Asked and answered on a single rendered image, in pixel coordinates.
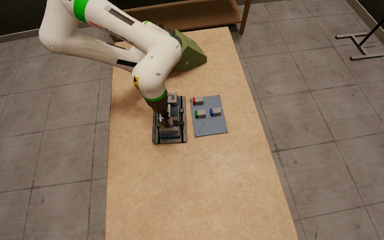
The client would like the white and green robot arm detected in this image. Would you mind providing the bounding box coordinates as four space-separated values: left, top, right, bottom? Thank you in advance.
38 0 182 108

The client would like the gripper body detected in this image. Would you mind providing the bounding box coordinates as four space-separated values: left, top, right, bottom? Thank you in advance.
151 101 168 116

